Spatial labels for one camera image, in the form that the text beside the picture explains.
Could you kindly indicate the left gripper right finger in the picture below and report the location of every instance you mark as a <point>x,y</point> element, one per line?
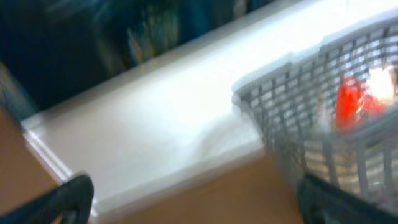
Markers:
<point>321,202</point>

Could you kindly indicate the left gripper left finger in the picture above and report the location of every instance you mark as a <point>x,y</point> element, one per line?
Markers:
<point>71,201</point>

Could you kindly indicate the orange spaghetti packet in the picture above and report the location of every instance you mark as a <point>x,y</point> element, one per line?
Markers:
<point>355,103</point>

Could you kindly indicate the grey plastic basket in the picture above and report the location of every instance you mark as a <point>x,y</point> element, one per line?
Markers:
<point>292,104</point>

